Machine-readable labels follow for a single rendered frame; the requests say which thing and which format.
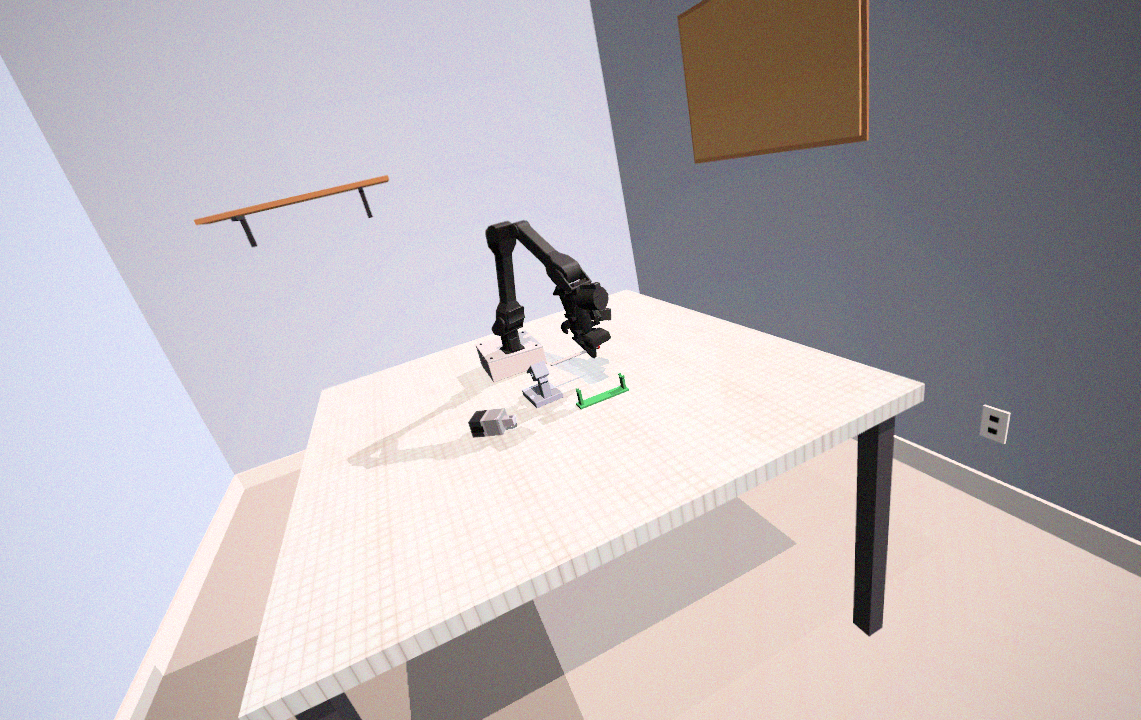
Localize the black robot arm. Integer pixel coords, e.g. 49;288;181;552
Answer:
485;220;610;354

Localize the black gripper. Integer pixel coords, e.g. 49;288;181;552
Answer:
561;309;610;359

